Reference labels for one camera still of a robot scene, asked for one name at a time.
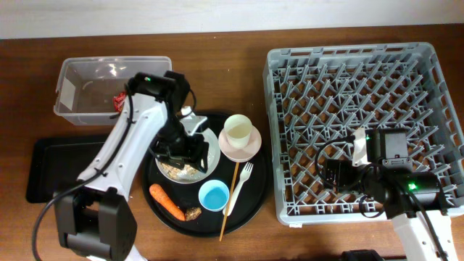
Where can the orange carrot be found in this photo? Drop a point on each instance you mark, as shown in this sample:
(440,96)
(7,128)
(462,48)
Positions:
(161,197)

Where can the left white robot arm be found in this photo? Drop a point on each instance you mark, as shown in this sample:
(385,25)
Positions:
(93,217)

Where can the clear plastic bin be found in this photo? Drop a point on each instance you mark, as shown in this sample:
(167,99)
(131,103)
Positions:
(86,86)

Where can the grey plate with food scraps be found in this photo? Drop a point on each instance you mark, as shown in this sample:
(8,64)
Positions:
(188,174)

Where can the red snack wrapper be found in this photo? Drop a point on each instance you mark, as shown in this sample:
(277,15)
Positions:
(118,101)

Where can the black rectangular tray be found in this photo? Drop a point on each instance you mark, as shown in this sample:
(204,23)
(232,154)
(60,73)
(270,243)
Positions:
(57,162)

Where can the blue plastic cup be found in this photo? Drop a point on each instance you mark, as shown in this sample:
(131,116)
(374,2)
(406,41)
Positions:
(214,195)

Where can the round black serving tray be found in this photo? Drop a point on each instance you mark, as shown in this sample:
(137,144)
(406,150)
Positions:
(185,196)

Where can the cream plastic cup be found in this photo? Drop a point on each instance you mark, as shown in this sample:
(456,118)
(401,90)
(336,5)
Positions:
(238,130)

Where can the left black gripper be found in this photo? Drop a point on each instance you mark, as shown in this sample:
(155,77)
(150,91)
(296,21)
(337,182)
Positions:
(196,148)

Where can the pink saucer plate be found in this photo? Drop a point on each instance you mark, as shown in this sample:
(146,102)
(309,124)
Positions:
(240,155)

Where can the white plastic fork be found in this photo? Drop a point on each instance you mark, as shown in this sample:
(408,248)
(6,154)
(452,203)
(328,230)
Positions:
(244,176)

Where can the wooden chopstick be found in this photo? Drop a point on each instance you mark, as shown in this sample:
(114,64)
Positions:
(225,216)

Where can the brown food chunk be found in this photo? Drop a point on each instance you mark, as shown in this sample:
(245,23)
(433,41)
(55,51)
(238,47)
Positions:
(192,213)

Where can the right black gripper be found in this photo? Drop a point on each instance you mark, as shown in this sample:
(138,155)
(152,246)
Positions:
(343,167)

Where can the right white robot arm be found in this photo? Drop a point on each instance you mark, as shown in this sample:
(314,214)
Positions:
(415,202)

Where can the grey dishwasher rack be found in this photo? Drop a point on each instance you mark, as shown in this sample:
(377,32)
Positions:
(316,95)

